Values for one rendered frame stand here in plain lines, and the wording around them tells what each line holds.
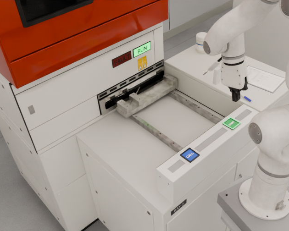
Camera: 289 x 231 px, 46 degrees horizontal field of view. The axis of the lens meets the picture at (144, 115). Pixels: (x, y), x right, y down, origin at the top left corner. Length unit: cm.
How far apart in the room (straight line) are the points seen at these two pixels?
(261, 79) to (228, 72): 47
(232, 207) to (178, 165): 25
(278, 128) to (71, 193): 126
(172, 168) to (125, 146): 36
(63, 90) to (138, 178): 51
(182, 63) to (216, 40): 71
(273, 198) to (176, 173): 35
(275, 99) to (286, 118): 62
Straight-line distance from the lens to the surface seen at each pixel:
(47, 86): 149
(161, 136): 158
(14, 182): 275
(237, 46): 127
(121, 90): 174
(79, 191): 198
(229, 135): 144
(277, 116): 104
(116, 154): 156
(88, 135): 168
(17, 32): 130
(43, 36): 134
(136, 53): 172
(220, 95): 169
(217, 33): 117
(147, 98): 175
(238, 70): 130
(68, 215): 206
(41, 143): 163
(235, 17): 115
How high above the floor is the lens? 195
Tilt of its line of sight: 40 degrees down
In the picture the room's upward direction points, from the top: 5 degrees counter-clockwise
